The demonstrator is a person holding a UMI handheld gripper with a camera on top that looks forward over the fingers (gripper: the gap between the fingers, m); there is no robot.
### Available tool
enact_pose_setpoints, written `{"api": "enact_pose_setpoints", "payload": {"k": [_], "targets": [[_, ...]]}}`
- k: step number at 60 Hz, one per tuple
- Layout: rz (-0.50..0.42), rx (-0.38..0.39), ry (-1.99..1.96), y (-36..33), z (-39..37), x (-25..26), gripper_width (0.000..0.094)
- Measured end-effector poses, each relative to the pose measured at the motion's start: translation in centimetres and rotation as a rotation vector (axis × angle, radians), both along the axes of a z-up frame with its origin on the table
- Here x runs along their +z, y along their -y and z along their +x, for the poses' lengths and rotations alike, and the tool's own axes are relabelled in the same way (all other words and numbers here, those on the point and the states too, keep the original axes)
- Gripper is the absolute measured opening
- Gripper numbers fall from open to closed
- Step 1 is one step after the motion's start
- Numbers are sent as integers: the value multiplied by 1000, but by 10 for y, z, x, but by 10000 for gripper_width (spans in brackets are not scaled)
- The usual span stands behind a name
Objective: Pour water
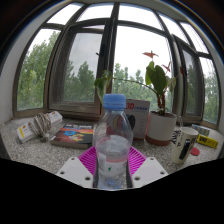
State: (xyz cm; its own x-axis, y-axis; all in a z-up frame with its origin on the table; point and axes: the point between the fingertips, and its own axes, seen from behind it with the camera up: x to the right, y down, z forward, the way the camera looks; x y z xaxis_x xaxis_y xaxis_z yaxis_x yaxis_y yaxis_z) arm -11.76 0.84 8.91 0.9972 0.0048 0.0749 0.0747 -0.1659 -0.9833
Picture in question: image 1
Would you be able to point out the potted plant in white pot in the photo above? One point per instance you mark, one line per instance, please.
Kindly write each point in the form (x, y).
(161, 128)

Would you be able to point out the clear blue-capped water bottle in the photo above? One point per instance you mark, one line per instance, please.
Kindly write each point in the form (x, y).
(113, 140)

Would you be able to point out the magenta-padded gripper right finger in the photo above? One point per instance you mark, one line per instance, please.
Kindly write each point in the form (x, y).
(149, 170)

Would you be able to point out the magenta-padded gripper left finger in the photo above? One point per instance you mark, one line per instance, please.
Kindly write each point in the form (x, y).
(77, 170)

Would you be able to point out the dark colourful paperback book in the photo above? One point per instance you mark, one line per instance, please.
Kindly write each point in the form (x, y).
(73, 135)

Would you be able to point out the white mug with black lettering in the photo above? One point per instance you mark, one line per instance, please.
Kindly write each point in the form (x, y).
(184, 146)

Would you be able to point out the flat round red coaster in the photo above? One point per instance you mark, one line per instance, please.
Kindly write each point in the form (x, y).
(195, 151)

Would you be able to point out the white printed cardboard box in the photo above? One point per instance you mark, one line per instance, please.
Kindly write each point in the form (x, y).
(140, 116)

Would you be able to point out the brown-framed window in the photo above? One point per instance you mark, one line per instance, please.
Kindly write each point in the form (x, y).
(83, 66)

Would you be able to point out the yellow box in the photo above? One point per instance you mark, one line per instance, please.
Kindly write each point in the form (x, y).
(207, 141)

